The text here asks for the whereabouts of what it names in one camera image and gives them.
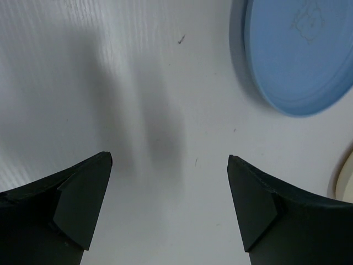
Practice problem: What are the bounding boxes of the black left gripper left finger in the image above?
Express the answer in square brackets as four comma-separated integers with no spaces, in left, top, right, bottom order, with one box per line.
[1,152,113,264]

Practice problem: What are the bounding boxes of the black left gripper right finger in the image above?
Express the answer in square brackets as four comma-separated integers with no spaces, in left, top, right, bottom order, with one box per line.
[227,155,352,264]

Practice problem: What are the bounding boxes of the blue plate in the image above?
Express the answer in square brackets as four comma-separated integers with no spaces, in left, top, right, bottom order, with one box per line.
[229,1,352,117]

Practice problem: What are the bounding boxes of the cream plate at back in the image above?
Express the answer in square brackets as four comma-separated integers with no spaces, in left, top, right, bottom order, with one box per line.
[328,150,352,203]

